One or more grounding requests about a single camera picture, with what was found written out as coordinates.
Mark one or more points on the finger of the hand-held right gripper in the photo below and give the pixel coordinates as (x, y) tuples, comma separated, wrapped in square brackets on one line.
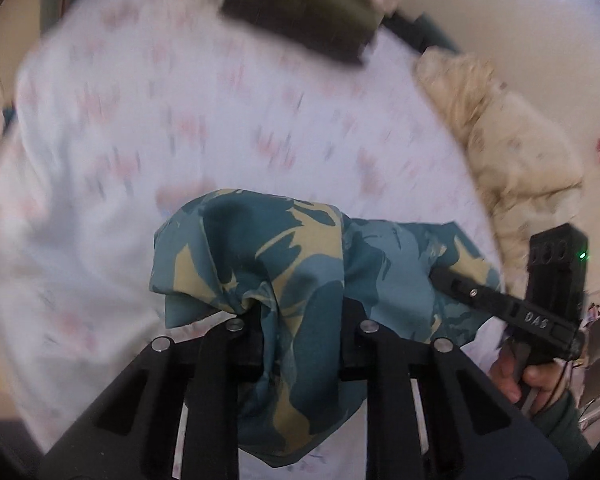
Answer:
[(472, 292)]

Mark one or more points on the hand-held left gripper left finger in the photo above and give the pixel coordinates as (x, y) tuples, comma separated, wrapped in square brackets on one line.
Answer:
[(215, 360)]

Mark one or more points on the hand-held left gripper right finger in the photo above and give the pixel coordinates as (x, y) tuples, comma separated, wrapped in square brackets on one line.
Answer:
[(395, 370)]

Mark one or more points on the teal floral shorts pants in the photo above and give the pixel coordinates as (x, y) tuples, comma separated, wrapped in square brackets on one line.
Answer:
[(280, 245)]

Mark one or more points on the person's right forearm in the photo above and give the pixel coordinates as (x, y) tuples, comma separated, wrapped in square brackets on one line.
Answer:
[(565, 427)]

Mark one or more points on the dark brown folded pants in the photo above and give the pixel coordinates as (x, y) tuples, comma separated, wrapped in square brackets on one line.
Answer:
[(290, 27)]

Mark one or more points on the person's right hand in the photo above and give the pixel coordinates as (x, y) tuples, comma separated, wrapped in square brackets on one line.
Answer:
[(542, 382)]

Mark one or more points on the yellow bear-print duvet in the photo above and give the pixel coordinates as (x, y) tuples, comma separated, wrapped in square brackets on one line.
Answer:
[(510, 135)]

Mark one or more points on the white floral bed sheet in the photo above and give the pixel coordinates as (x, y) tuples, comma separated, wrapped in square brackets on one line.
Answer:
[(180, 135)]

